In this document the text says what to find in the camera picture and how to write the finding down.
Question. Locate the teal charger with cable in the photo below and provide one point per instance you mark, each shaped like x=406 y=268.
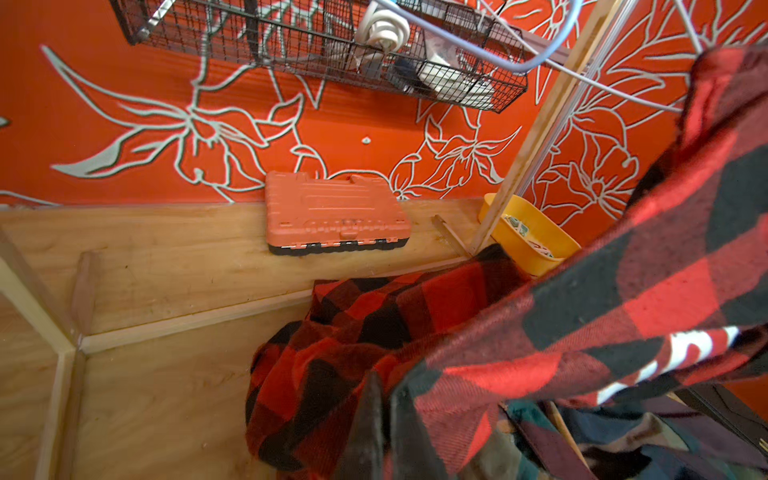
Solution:
x=382 y=29

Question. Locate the red black plaid shirt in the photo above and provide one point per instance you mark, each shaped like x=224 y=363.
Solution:
x=673 y=295

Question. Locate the dark plaid shirt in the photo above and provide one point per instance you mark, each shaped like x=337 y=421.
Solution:
x=654 y=439

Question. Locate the black wire basket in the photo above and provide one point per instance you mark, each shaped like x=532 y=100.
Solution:
x=316 y=39

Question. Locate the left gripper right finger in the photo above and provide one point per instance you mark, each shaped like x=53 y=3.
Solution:
x=413 y=455

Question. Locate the black yellow tool case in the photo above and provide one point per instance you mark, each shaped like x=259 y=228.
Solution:
x=727 y=409

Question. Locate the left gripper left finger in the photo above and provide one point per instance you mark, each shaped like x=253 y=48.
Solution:
x=364 y=451

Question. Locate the yellow plastic tray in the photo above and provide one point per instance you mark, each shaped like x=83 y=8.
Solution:
x=532 y=240

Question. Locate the wooden hanging rack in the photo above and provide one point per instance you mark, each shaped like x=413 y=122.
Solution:
x=158 y=160

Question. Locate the red brown box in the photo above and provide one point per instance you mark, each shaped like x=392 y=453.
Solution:
x=310 y=216

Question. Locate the white power adapter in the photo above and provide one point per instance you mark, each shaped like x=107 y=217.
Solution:
x=450 y=76

